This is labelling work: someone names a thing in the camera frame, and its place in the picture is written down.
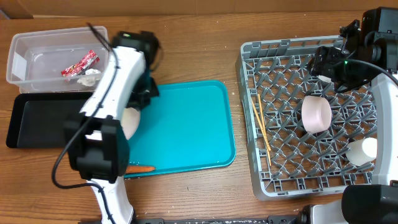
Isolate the white round plate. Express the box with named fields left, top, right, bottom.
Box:
left=121, top=108, right=141, bottom=140

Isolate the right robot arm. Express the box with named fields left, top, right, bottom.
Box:
left=296, top=7, right=397, bottom=223

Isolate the teal serving tray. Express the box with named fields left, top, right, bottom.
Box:
left=125, top=80, right=236, bottom=178

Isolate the wooden chopstick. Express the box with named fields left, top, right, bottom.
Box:
left=257, top=94, right=272, bottom=167
left=251, top=99, right=271, bottom=152

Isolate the white napkin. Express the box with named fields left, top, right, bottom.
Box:
left=77, top=68, right=101, bottom=86

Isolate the grey dishwasher rack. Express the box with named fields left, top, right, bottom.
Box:
left=236, top=35, right=378, bottom=200

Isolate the small white cup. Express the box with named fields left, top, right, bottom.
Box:
left=346, top=138, right=377, bottom=166

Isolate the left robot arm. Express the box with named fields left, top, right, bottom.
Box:
left=62, top=29, right=160, bottom=223

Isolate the white bowl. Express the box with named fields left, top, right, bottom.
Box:
left=318, top=75, right=333, bottom=83

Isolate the red snack wrapper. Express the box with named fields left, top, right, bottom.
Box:
left=61, top=50, right=100, bottom=77

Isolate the clear plastic bin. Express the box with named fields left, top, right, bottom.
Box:
left=6, top=27, right=109, bottom=93

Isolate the black plastic tray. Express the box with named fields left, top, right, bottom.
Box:
left=6, top=92, right=92, bottom=149

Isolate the orange carrot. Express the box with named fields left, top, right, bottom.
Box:
left=126, top=166, right=155, bottom=174

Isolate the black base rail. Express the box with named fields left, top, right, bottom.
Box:
left=136, top=215, right=299, bottom=224

